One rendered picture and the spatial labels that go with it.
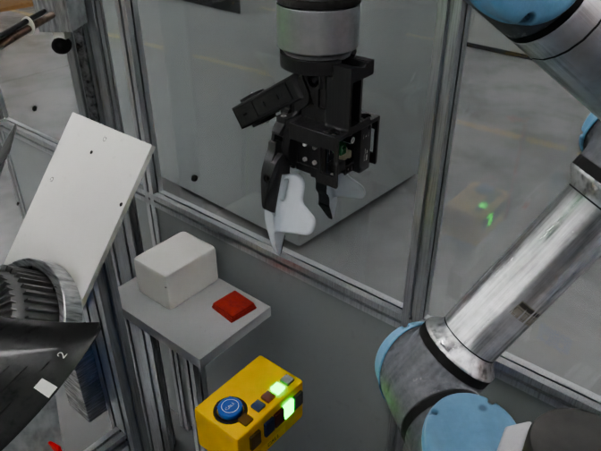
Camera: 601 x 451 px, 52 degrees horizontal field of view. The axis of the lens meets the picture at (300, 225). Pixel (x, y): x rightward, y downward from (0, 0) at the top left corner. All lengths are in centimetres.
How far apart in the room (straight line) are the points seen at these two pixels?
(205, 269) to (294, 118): 102
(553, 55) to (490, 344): 43
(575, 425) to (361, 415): 125
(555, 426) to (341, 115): 32
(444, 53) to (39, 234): 86
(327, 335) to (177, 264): 40
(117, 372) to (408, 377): 83
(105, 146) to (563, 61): 95
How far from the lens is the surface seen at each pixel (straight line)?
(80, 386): 159
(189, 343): 146
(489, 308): 81
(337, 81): 56
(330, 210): 70
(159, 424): 224
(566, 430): 38
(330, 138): 56
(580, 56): 51
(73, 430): 252
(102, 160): 127
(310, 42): 55
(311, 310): 150
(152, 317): 155
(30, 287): 120
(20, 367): 96
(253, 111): 64
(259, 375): 108
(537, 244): 80
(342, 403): 163
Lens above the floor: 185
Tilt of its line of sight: 32 degrees down
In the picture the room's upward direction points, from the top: straight up
